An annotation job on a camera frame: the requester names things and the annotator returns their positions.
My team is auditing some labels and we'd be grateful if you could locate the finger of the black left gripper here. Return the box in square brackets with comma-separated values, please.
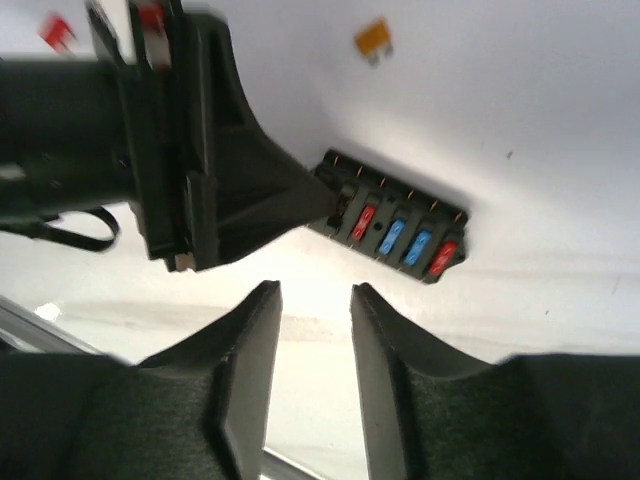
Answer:
[185, 13, 336, 270]

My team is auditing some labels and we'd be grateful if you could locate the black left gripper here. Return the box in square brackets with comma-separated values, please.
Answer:
[1, 1, 219, 271]

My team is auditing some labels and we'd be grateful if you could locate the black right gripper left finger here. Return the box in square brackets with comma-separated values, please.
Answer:
[1, 281, 282, 479]

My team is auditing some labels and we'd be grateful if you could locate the red blade fuse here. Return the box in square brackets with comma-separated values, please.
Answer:
[39, 12, 77, 53]

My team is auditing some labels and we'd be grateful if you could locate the black fuse box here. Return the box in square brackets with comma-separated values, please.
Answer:
[309, 150, 469, 284]

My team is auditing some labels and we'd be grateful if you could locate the orange blade fuse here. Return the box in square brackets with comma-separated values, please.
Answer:
[353, 17, 394, 68]

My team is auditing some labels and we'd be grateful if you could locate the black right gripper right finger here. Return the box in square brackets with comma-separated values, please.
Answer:
[350, 283, 639, 479]

